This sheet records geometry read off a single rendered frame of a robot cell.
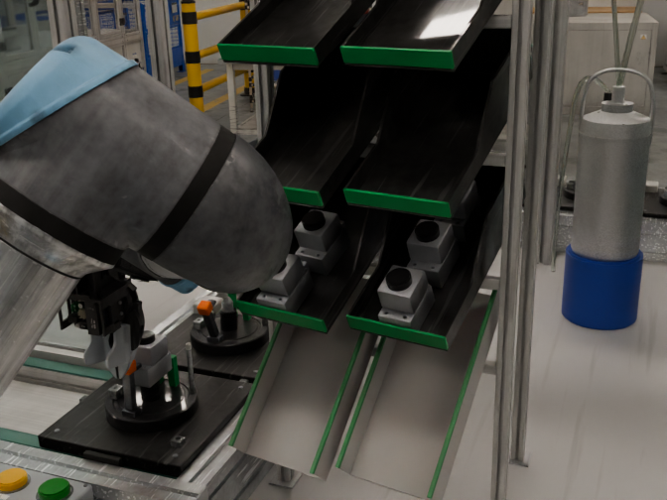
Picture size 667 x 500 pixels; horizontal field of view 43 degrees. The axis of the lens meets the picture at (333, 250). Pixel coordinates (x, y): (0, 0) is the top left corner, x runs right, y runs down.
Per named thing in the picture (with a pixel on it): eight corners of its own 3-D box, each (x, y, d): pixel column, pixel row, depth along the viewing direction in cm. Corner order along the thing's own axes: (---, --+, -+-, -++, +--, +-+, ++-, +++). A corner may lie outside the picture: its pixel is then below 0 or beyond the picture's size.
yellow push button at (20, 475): (15, 499, 112) (12, 487, 111) (-10, 493, 113) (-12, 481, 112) (35, 482, 115) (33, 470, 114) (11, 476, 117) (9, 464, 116)
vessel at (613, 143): (638, 265, 168) (658, 73, 155) (566, 258, 173) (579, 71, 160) (641, 242, 181) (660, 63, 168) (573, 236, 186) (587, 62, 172)
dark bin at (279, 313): (327, 334, 103) (311, 293, 98) (240, 313, 109) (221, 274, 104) (418, 188, 119) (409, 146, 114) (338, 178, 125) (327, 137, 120)
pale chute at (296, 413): (327, 481, 108) (312, 473, 104) (243, 453, 114) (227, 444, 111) (397, 285, 117) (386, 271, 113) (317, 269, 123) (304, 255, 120)
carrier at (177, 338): (262, 390, 138) (257, 320, 133) (136, 368, 146) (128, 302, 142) (318, 328, 159) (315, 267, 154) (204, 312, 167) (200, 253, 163)
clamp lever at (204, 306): (217, 339, 145) (205, 309, 140) (206, 338, 146) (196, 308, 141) (225, 324, 147) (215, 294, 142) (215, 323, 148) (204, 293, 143)
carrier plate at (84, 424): (181, 478, 115) (180, 465, 115) (39, 446, 124) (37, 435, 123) (258, 394, 136) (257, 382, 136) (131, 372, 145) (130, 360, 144)
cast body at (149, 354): (150, 388, 124) (145, 345, 121) (124, 384, 125) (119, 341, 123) (180, 363, 131) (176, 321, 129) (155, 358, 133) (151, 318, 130)
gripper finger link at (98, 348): (80, 389, 117) (71, 329, 114) (105, 370, 122) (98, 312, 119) (99, 393, 116) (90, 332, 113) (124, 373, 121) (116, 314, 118)
